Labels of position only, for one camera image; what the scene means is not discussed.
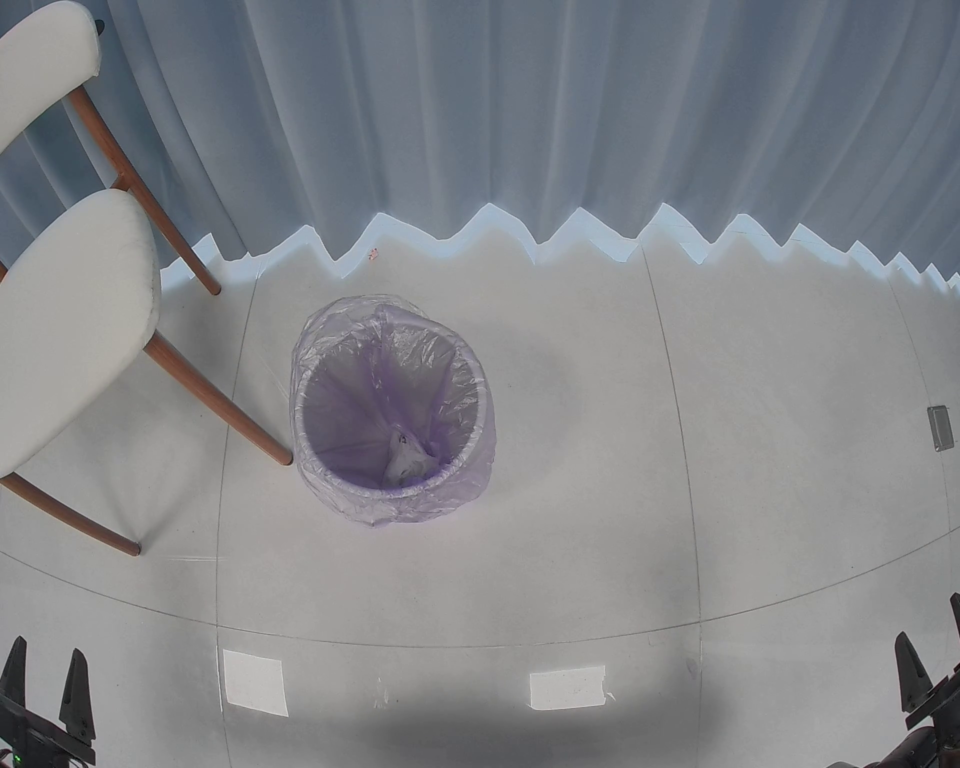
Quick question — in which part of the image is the white cushioned wooden chair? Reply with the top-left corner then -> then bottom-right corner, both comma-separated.
0,0 -> 295,558

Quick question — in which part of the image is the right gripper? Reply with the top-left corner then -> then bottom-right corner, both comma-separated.
894,592 -> 960,735

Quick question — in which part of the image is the white paper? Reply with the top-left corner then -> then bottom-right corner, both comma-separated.
382,429 -> 440,485

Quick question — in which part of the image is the purple plastic bag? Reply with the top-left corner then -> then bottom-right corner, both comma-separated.
288,294 -> 500,530

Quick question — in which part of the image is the pale blue curtain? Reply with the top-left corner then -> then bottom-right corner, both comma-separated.
0,0 -> 960,290

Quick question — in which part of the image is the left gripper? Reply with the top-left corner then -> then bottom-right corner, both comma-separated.
0,635 -> 99,768

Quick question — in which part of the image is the white trash bin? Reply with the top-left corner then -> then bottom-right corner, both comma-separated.
300,322 -> 494,501

